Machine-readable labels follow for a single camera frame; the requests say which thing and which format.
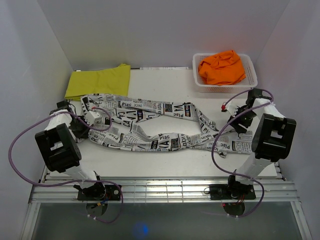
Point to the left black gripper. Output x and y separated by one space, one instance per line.
83 134

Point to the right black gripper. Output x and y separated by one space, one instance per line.
239 129

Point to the newspaper print trousers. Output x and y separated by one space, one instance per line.
141 125

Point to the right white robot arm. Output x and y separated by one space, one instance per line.
272 139

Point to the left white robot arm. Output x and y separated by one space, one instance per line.
58 146

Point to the orange trousers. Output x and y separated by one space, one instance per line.
221 69

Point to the folded yellow-green trousers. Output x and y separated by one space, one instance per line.
114 81

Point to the white plastic basket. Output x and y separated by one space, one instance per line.
251 80

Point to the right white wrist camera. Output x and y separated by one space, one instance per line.
230 107

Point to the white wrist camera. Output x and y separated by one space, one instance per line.
93 117
230 107

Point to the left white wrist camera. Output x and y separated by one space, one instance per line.
93 117

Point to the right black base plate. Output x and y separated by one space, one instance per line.
227 192

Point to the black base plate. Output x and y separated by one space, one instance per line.
111 193
227 192

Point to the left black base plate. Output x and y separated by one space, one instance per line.
111 193

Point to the aluminium rail frame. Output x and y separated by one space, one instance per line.
170 190

